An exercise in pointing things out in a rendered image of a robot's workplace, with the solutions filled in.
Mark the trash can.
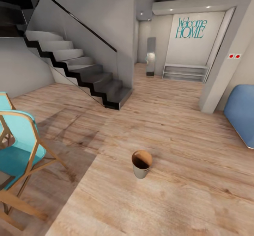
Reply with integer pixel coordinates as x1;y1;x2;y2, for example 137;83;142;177
132;150;153;179

